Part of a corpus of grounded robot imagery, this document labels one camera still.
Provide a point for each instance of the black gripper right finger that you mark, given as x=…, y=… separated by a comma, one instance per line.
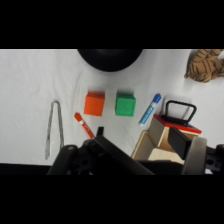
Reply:
x=191, y=156

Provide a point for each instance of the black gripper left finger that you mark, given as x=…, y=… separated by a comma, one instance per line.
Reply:
x=124, y=156

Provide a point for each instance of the red cube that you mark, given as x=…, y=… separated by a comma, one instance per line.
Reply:
x=94, y=104

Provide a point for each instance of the green cube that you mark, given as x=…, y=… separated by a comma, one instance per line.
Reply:
x=125, y=104

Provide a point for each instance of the wooden box with red edge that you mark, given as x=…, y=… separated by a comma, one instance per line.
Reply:
x=156, y=143

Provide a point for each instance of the red and white marker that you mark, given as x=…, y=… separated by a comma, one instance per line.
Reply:
x=83, y=125

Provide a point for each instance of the blue and white marker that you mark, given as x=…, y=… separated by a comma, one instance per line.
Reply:
x=149, y=110

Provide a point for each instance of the metal tongs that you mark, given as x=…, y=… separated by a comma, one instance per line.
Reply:
x=50, y=131

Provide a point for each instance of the black bowl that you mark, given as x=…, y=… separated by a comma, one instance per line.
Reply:
x=110, y=59

